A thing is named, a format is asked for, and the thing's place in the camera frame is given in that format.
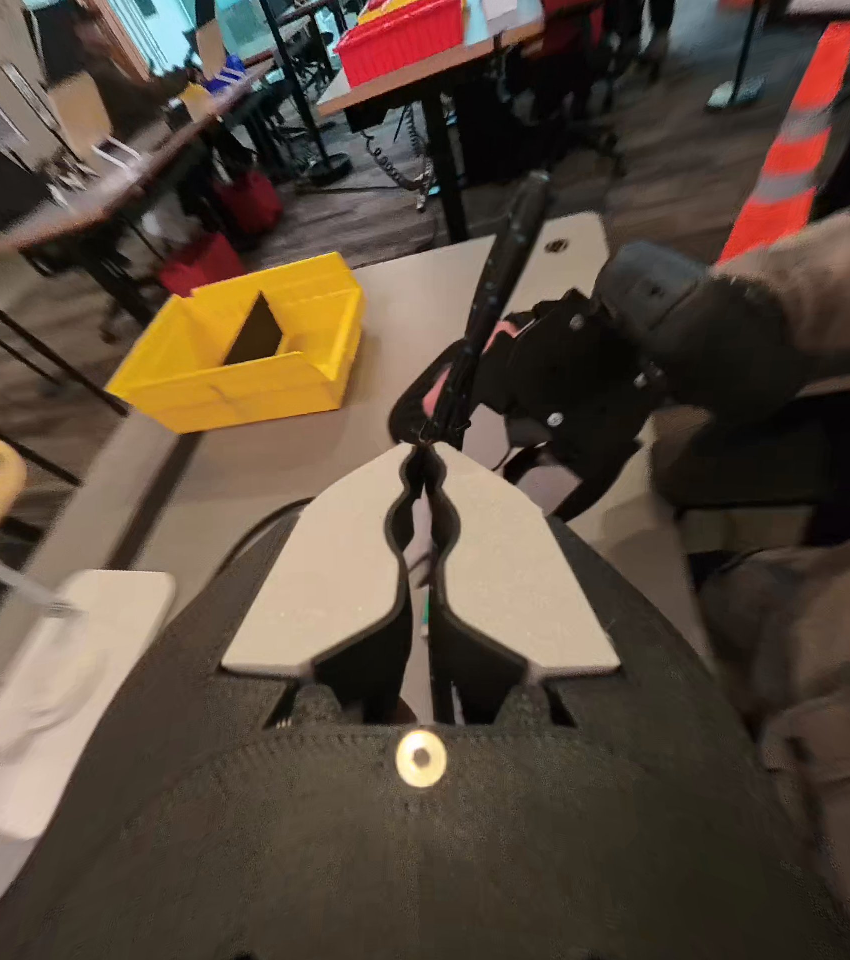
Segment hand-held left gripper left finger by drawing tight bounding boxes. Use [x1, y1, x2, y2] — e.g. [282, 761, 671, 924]
[223, 443, 414, 684]

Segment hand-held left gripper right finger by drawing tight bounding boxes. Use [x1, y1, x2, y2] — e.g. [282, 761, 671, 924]
[428, 443, 624, 687]

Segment black braided hdmi cable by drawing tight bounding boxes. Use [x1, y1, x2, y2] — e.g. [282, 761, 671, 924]
[410, 170, 555, 448]

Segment yellow plastic bin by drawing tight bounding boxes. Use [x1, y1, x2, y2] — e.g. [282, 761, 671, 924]
[106, 252, 366, 435]

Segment person's right forearm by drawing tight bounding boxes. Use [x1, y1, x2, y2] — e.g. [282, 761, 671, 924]
[707, 192, 850, 394]

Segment black bin divider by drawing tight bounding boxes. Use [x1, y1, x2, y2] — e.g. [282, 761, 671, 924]
[224, 290, 288, 367]

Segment orange traffic cone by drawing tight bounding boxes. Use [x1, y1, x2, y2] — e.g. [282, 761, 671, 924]
[716, 18, 850, 265]

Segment person's plaid shirt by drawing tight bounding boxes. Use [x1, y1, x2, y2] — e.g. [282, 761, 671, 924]
[692, 518, 850, 960]

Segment red floor bin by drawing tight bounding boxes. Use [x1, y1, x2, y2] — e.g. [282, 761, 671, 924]
[155, 233, 247, 298]

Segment red storage bins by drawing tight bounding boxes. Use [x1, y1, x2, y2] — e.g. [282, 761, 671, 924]
[335, 0, 465, 88]

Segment wooden desk with black legs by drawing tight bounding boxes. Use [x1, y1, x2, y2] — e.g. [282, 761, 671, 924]
[0, 60, 279, 324]

